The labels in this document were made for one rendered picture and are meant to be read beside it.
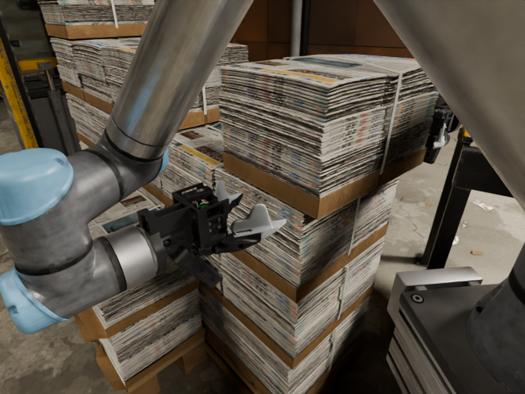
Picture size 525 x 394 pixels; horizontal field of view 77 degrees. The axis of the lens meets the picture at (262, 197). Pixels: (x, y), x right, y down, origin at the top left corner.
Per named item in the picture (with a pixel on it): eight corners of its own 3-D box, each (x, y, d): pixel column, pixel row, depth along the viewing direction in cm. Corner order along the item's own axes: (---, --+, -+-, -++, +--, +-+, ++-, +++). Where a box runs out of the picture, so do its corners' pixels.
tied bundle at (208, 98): (151, 138, 96) (136, 52, 85) (113, 117, 115) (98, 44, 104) (251, 115, 118) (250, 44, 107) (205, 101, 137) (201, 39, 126)
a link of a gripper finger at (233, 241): (263, 238, 48) (202, 248, 46) (263, 247, 49) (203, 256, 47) (255, 221, 52) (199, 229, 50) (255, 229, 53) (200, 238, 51)
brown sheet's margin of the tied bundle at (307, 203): (316, 220, 57) (319, 198, 55) (223, 168, 76) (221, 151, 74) (369, 191, 66) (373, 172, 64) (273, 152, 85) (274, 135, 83)
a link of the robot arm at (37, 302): (-2, 298, 31) (29, 356, 35) (116, 248, 37) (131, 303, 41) (-12, 256, 36) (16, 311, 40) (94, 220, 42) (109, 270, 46)
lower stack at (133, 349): (133, 416, 108) (86, 277, 79) (64, 290, 157) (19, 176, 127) (209, 359, 126) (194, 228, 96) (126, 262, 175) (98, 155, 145)
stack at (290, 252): (286, 449, 100) (302, 217, 59) (125, 262, 174) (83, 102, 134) (358, 367, 123) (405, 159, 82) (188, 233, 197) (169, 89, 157)
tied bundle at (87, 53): (113, 118, 115) (97, 45, 104) (85, 103, 134) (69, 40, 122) (205, 101, 137) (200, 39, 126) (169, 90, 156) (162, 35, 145)
